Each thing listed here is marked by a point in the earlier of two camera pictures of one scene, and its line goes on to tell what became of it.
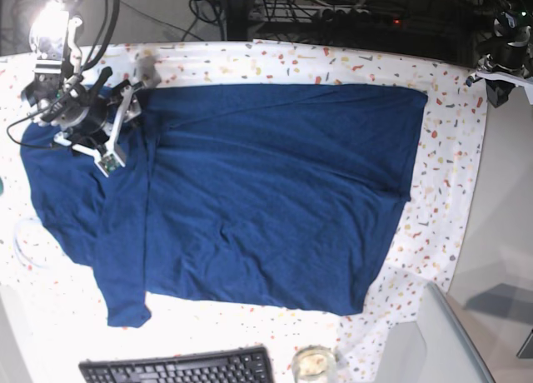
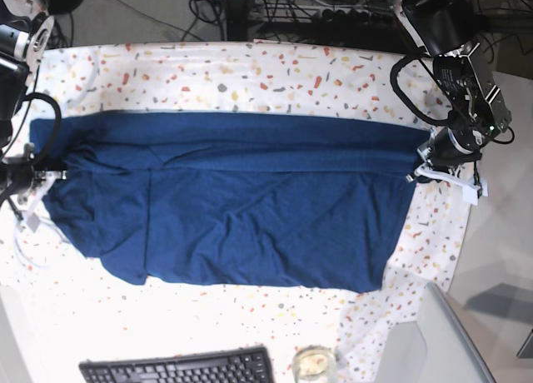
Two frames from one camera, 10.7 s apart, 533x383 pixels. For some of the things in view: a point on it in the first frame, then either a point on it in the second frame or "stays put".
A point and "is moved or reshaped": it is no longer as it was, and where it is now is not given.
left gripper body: x=93 y=135 → x=18 y=176
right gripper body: x=518 y=76 → x=442 y=158
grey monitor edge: x=453 y=355 stays put
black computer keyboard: x=246 y=365 stays put
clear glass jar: x=314 y=364 stays put
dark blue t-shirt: x=280 y=196 is moved or reshaped
